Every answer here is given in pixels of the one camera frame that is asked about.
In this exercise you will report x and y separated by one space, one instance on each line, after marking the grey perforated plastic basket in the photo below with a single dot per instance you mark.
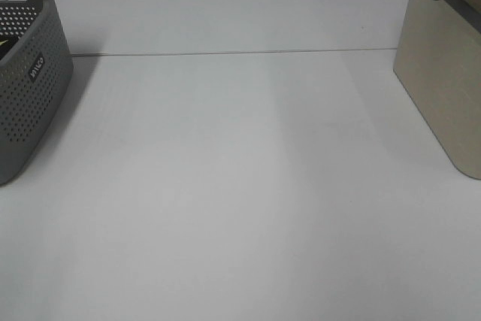
36 69

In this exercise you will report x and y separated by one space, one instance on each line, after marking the beige plastic basket grey rim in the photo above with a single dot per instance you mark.
438 63

